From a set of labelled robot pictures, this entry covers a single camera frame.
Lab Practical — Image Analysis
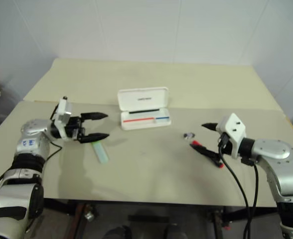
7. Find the white plastic pencil case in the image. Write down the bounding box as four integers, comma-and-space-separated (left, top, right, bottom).
117, 86, 173, 131

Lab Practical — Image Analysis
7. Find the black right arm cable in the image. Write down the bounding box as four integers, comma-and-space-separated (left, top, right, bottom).
218, 133, 251, 239
247, 161, 260, 239

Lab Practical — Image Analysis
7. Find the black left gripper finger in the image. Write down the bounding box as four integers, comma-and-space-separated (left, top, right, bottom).
77, 133, 111, 144
80, 112, 109, 125

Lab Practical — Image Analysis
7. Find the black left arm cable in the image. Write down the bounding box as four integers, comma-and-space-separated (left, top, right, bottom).
0, 146, 63, 194

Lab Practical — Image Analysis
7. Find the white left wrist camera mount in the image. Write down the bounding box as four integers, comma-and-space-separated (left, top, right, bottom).
52, 96, 74, 142

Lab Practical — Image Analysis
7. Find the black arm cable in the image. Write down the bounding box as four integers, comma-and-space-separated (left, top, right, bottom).
218, 133, 251, 239
247, 161, 260, 239
0, 146, 63, 194

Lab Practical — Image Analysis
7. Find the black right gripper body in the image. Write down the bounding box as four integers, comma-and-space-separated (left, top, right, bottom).
217, 132, 234, 157

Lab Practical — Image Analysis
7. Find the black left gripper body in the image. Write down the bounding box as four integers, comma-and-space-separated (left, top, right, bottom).
64, 116, 87, 142

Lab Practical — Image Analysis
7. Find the black table frame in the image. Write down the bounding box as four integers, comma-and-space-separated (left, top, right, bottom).
43, 198, 282, 226

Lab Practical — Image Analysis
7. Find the rusty table leg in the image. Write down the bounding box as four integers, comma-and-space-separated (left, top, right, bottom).
211, 208, 225, 239
73, 202, 89, 239

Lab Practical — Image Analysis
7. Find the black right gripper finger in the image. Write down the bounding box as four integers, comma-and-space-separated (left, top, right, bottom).
198, 146, 222, 161
201, 122, 221, 131

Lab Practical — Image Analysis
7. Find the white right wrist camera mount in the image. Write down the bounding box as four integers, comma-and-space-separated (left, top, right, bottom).
215, 113, 247, 159

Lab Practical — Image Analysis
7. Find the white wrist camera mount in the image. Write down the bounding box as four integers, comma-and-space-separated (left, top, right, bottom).
215, 113, 247, 159
52, 96, 74, 142

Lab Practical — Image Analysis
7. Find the black marker with red ends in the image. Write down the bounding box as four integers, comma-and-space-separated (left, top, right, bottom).
189, 140, 225, 169

